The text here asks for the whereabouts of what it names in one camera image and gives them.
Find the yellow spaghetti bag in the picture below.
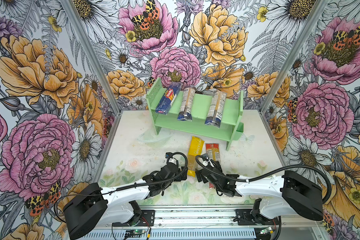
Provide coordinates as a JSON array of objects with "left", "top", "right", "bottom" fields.
[{"left": 187, "top": 136, "right": 205, "bottom": 178}]

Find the clear labelled spaghetti bag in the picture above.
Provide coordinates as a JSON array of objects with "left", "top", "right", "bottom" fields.
[{"left": 205, "top": 91, "right": 227, "bottom": 128}]

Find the blue Barilla spaghetti box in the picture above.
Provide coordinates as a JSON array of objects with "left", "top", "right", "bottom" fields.
[{"left": 155, "top": 82, "right": 182, "bottom": 115}]

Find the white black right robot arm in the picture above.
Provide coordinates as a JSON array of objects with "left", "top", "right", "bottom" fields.
[{"left": 195, "top": 156, "right": 327, "bottom": 225}]

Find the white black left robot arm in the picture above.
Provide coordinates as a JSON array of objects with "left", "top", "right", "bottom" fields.
[{"left": 63, "top": 159, "right": 188, "bottom": 240}]

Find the green two-tier shelf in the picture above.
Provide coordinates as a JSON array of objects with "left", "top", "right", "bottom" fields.
[{"left": 146, "top": 79, "right": 244, "bottom": 150}]

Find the red spaghetti bag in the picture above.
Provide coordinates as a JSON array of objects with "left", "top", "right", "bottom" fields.
[{"left": 205, "top": 143, "right": 221, "bottom": 189}]

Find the green circuit board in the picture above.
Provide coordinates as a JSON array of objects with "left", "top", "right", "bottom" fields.
[{"left": 124, "top": 230, "right": 145, "bottom": 240}]

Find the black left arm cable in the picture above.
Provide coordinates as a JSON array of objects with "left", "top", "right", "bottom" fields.
[{"left": 53, "top": 151, "right": 189, "bottom": 223}]

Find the aluminium front rail base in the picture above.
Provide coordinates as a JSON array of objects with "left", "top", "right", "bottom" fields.
[{"left": 82, "top": 205, "right": 321, "bottom": 240}]

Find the black corrugated right cable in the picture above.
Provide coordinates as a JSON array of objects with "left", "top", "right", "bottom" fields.
[{"left": 194, "top": 154, "right": 332, "bottom": 204}]

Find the aluminium left corner post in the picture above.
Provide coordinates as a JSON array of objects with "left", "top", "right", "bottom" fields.
[{"left": 59, "top": 0, "right": 122, "bottom": 115}]

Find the aluminium corner post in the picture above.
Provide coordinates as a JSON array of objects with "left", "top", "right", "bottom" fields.
[
  {"left": 59, "top": 0, "right": 122, "bottom": 115},
  {"left": 259, "top": 0, "right": 329, "bottom": 114}
]

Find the aluminium right corner post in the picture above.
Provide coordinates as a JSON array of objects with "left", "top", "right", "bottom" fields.
[{"left": 259, "top": 0, "right": 329, "bottom": 114}]

